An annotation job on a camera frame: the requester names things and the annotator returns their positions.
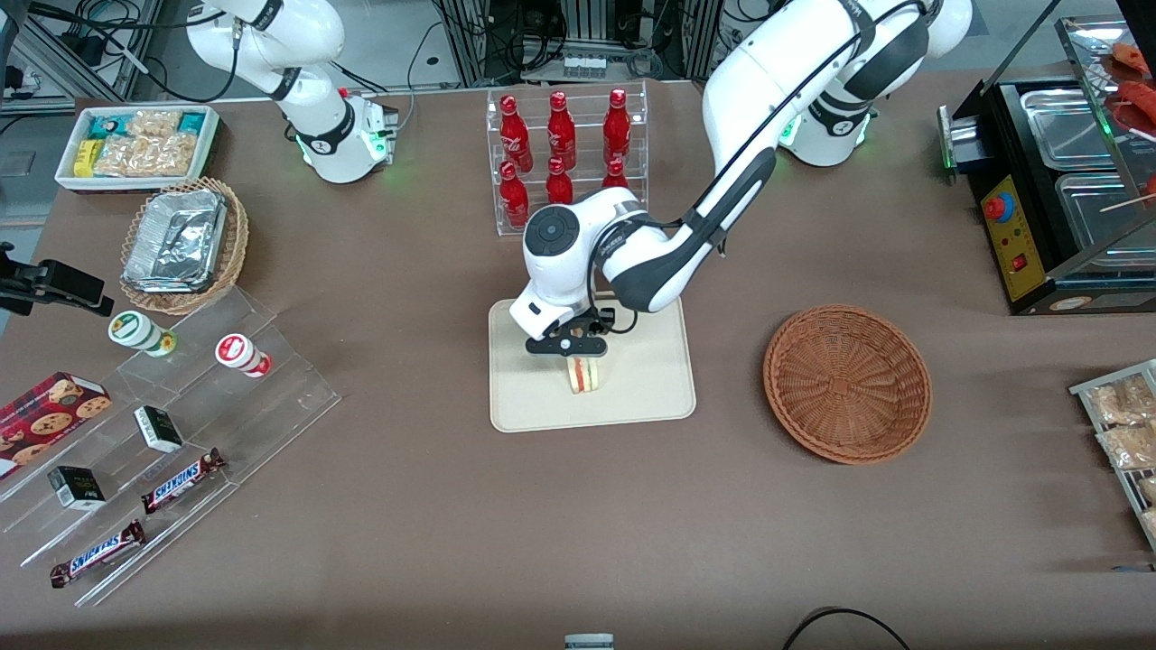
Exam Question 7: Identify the cream plastic tray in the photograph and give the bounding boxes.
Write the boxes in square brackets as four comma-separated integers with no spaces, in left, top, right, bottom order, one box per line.
[489,293,697,433]

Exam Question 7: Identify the round brown wicker basket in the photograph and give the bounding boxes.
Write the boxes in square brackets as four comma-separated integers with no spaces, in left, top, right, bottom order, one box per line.
[763,305,933,466]

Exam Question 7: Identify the oval light wicker basket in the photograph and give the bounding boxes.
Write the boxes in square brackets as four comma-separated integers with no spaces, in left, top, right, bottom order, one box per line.
[119,177,249,316]

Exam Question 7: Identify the aluminium foil tray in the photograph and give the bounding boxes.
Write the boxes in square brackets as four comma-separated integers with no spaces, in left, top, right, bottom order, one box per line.
[123,190,227,293]

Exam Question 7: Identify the tray of packaged snacks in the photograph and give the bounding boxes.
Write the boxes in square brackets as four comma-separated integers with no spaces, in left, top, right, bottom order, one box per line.
[1070,359,1156,552]

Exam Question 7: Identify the clear acrylic bottle rack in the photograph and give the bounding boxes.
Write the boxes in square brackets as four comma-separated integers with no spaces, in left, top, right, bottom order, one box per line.
[486,81,649,237]

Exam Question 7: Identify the clear acrylic stepped display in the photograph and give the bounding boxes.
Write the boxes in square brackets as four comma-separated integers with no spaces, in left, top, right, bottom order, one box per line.
[0,287,342,608]

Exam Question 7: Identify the red lid yogurt cup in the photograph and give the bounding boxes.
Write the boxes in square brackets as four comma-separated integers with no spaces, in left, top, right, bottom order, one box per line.
[215,334,272,378]

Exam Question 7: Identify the snickers chocolate bar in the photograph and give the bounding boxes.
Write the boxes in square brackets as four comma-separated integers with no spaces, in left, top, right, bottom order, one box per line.
[141,449,226,515]
[50,520,146,589]

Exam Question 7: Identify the small black box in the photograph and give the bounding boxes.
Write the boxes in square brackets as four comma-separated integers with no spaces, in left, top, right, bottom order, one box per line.
[134,406,184,453]
[47,466,107,511]

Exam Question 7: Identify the green lid yogurt cup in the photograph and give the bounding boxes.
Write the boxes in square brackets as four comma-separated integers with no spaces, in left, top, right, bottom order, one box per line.
[108,311,177,358]

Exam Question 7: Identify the black hot food display case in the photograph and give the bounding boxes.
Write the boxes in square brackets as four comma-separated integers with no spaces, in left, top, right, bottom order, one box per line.
[937,14,1156,316]

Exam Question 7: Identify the clear bag of crackers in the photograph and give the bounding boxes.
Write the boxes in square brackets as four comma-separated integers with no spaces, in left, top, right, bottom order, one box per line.
[95,110,201,178]

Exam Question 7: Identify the steel food pan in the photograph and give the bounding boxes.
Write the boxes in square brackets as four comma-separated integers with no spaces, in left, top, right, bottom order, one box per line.
[1019,88,1123,171]
[1055,172,1156,265]

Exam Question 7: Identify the clear bag of pastry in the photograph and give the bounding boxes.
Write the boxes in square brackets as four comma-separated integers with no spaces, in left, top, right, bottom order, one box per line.
[1097,422,1156,470]
[1086,375,1156,425]

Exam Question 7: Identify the red cookie box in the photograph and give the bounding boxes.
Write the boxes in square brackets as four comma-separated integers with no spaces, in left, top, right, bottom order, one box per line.
[0,372,113,479]

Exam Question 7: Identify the white rectangular snack bin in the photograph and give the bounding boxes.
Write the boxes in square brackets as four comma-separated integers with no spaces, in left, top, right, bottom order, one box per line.
[54,105,221,194]

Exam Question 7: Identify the red fried food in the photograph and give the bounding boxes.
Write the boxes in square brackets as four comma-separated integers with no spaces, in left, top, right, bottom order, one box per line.
[1109,41,1156,133]

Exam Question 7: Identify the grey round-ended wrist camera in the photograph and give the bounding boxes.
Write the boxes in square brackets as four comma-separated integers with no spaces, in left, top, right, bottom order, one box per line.
[509,296,555,342]

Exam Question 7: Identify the black floor cable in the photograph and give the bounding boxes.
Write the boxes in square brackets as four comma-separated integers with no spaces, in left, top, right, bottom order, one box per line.
[782,608,911,650]

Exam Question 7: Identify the black camera clamp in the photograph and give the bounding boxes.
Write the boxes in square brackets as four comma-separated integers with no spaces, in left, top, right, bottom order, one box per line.
[0,242,115,317]

